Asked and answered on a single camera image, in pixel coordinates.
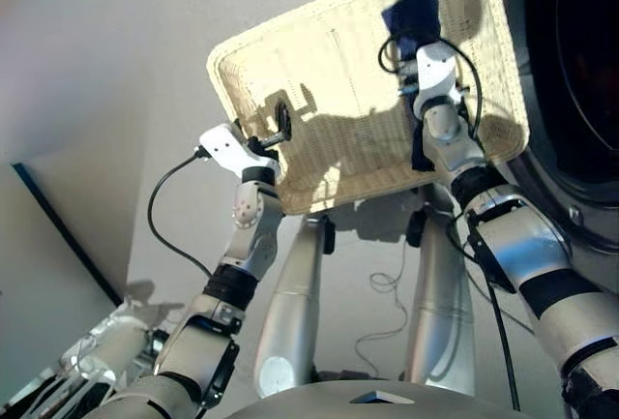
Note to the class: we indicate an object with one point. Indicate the dark blue garment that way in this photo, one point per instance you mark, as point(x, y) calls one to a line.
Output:
point(411, 17)

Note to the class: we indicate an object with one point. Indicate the pale woven basket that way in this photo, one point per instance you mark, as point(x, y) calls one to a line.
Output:
point(338, 51)

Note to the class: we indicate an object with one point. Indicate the black wheeled basket stand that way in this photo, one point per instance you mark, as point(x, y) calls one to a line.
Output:
point(329, 237)

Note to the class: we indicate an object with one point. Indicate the grey washing machine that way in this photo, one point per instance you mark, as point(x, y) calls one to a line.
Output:
point(541, 51)

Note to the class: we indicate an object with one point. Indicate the silver robot leg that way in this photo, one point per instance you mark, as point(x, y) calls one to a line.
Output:
point(290, 303)
point(440, 303)

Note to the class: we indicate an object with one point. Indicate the silver robot torso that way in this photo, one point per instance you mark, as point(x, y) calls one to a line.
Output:
point(387, 402)

